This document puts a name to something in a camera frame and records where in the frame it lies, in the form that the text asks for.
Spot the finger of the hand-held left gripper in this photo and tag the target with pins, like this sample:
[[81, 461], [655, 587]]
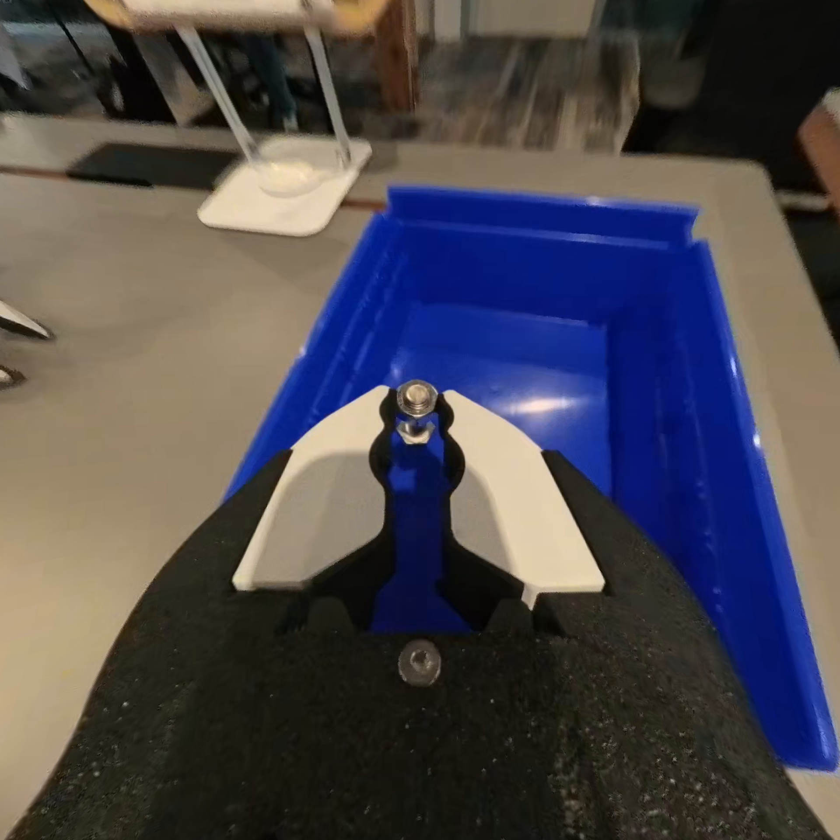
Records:
[[8, 376], [23, 321]]

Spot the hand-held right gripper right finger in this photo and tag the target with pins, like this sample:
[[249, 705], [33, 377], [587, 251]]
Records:
[[518, 505]]

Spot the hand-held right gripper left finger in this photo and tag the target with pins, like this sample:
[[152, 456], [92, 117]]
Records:
[[308, 499]]

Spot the steel bolt with nut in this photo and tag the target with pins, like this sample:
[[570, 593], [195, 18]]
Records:
[[415, 407]]

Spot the blue plastic bin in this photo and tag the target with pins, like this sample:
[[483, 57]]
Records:
[[590, 367]]

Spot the black mat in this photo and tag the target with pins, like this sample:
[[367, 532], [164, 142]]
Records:
[[151, 165]]

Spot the white stand with clear legs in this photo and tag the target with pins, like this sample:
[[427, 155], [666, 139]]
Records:
[[282, 177]]

